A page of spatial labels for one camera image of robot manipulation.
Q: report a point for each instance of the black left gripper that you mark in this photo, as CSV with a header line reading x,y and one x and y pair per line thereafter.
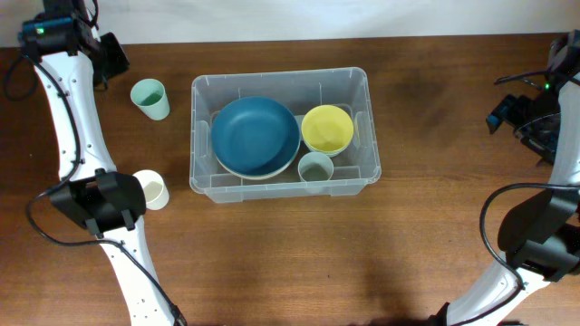
x,y
117,57

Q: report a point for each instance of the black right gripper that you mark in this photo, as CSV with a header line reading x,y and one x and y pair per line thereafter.
x,y
508,110

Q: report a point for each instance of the mint green cup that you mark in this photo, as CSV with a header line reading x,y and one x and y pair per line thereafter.
x,y
150,96

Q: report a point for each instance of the cream cup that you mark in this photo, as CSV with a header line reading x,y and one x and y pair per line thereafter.
x,y
155,191

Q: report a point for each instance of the dark blue bowl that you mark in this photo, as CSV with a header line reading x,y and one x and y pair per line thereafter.
x,y
255,135

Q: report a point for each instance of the yellow small bowl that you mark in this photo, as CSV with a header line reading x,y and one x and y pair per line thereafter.
x,y
327,127

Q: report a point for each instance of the grey translucent cup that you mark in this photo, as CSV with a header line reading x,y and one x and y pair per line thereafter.
x,y
314,167

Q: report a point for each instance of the mint green small bowl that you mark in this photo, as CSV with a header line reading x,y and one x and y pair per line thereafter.
x,y
330,154

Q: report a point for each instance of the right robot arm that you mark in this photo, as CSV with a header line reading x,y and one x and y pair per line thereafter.
x,y
537,245

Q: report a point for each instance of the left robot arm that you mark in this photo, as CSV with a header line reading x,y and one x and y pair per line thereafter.
x,y
71,59

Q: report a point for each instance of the clear plastic storage bin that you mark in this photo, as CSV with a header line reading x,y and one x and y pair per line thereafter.
x,y
355,168

